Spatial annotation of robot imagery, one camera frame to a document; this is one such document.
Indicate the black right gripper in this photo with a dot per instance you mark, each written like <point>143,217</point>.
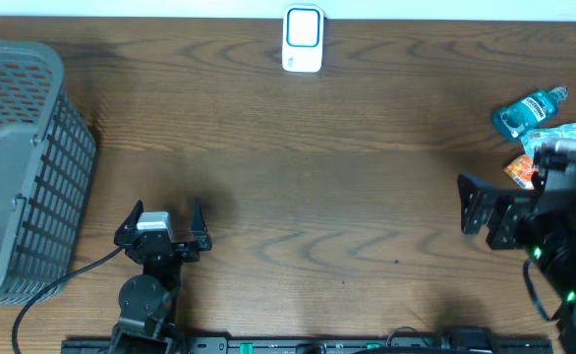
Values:
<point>522,205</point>

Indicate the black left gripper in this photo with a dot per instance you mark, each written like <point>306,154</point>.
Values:
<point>189,252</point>

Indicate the orange tissue pack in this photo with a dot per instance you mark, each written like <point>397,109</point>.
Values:
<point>521,171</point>

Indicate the pale green wipes pack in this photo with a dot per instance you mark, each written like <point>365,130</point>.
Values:
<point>535,138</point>

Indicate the teal plastic bottle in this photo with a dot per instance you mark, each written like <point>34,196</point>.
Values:
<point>516,120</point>

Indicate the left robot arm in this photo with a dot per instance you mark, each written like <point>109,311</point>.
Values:
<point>148,301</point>

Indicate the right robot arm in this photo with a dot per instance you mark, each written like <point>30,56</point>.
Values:
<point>558,266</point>

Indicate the white barcode scanner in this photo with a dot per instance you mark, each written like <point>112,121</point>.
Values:
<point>302,39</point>

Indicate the grey plastic mesh basket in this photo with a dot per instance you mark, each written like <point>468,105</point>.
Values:
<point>47,161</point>

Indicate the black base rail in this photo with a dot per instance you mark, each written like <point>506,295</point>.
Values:
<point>223,345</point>

